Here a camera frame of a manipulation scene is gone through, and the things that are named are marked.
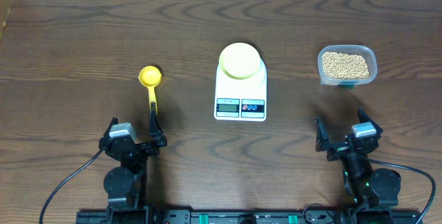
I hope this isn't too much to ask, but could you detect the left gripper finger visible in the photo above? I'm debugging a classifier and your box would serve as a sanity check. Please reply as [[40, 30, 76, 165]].
[[103, 117, 118, 138], [149, 110, 167, 147]]

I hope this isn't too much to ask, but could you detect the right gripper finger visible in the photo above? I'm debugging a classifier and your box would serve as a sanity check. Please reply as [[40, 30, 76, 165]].
[[357, 108, 378, 127], [315, 117, 330, 152]]

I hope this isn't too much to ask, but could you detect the yellow measuring scoop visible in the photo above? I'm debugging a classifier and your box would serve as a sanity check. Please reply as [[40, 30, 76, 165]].
[[138, 66, 162, 114]]

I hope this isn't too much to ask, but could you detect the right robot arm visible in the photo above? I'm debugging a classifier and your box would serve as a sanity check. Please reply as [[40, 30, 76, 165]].
[[315, 109, 401, 209]]

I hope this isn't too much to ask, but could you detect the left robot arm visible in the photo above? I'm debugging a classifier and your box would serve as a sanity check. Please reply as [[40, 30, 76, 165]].
[[99, 110, 167, 210]]

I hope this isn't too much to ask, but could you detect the white digital kitchen scale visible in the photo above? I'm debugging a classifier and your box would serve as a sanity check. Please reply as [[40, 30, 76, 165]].
[[213, 59, 267, 122]]

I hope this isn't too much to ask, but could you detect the yellow plastic bowl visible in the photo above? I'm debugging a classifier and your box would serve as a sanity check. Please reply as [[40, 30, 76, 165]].
[[219, 43, 261, 80]]

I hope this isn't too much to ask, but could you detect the pile of soybeans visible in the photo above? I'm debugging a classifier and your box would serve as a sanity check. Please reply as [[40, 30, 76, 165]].
[[322, 52, 369, 80]]

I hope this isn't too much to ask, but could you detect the clear plastic container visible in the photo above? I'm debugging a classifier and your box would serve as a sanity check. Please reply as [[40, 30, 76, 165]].
[[318, 44, 378, 88]]

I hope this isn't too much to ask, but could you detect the right black cable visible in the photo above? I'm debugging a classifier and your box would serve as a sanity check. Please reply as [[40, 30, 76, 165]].
[[365, 157, 437, 224]]

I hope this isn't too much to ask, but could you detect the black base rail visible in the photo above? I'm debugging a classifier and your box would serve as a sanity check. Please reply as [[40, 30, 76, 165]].
[[75, 208, 424, 224]]

